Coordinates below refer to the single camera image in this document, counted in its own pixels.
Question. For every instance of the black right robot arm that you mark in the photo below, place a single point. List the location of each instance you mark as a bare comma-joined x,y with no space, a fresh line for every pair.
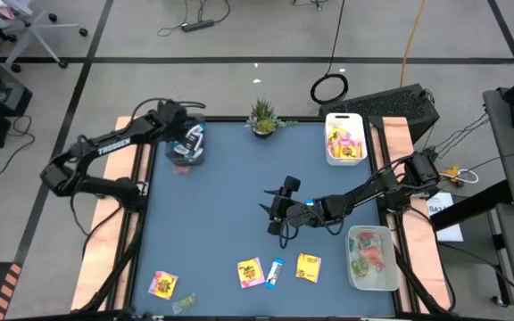
373,187

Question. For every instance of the black power strip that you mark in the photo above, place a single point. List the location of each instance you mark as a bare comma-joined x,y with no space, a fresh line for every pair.
198,25

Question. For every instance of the potted succulent plant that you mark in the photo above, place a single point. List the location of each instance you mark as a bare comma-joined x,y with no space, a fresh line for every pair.
263,119

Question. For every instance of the black desk support bar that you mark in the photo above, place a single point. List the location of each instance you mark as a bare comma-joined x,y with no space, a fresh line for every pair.
471,205

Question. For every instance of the wooden side board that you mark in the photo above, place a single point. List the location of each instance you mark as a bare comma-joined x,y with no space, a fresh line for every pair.
110,249
395,134

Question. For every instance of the yellow plug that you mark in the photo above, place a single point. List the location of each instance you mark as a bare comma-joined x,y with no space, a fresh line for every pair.
452,173

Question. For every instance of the dark translucent plastic bin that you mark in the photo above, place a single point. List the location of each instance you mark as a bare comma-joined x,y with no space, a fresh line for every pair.
185,160

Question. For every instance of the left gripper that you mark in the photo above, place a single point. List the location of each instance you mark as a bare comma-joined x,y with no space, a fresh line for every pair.
172,118

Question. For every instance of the clear plastic bin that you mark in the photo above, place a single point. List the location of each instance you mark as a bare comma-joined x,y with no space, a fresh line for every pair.
373,282

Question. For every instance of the red gummy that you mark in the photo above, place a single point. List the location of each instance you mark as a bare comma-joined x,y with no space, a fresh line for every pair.
367,238
374,259
182,170

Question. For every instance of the yellow Sour Patch candy bag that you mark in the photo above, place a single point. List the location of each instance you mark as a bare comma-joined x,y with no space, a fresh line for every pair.
308,267
339,150
338,134
163,285
250,272
356,149

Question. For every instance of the grey office chair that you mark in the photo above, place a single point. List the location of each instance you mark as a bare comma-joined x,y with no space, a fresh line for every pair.
29,24

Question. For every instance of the white paper sheet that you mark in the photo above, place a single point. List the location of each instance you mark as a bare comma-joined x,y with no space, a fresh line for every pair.
440,209

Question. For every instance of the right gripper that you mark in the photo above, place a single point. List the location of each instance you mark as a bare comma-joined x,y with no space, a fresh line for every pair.
301,214

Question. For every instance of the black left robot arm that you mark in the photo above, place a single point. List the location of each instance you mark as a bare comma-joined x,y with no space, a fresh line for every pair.
114,145

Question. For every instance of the black computer case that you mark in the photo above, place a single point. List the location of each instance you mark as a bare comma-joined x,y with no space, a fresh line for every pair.
379,107

